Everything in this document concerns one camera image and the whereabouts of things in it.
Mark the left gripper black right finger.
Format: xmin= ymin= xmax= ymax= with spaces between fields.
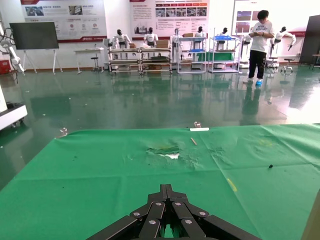
xmin=166 ymin=184 xmax=262 ymax=240

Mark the black round stool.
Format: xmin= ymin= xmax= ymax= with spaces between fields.
xmin=90 ymin=56 xmax=100 ymax=74

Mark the red box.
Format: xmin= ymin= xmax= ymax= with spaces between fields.
xmin=0 ymin=59 xmax=12 ymax=75

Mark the white side table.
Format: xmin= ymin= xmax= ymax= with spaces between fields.
xmin=73 ymin=46 xmax=106 ymax=76

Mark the metal rack with cardboard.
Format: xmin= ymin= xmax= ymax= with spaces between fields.
xmin=107 ymin=45 xmax=142 ymax=76
xmin=139 ymin=45 xmax=174 ymax=76

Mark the wall poster with photo row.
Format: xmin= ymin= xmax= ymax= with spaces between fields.
xmin=129 ymin=0 xmax=211 ymax=41

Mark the white rack with green panel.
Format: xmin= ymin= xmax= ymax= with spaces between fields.
xmin=175 ymin=36 xmax=208 ymax=74

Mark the large open cardboard box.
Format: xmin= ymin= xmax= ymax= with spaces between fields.
xmin=301 ymin=189 xmax=320 ymax=240

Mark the white wheeled machine base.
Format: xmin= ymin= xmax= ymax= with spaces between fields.
xmin=0 ymin=81 xmax=29 ymax=132

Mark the white rack with blue tray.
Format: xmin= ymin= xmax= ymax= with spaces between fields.
xmin=208 ymin=34 xmax=241 ymax=74

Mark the black screen on stand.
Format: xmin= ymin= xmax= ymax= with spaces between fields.
xmin=9 ymin=21 xmax=64 ymax=75

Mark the chrome base stool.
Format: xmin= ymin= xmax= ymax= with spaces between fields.
xmin=279 ymin=58 xmax=296 ymax=77

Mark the green table cloth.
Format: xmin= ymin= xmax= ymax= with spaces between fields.
xmin=0 ymin=123 xmax=320 ymax=240

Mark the tall black panel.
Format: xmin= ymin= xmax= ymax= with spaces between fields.
xmin=299 ymin=14 xmax=320 ymax=66

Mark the wall poster with brown photos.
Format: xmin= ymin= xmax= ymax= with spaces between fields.
xmin=231 ymin=0 xmax=279 ymax=36

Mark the yellow tape strip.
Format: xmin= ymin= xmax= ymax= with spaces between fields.
xmin=226 ymin=177 xmax=238 ymax=193

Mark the wall poster with round icons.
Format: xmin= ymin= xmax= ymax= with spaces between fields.
xmin=20 ymin=0 xmax=108 ymax=44

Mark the person in white shirt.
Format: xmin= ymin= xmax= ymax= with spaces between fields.
xmin=243 ymin=9 xmax=276 ymax=87

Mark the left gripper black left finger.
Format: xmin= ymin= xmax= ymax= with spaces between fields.
xmin=86 ymin=184 xmax=168 ymax=240

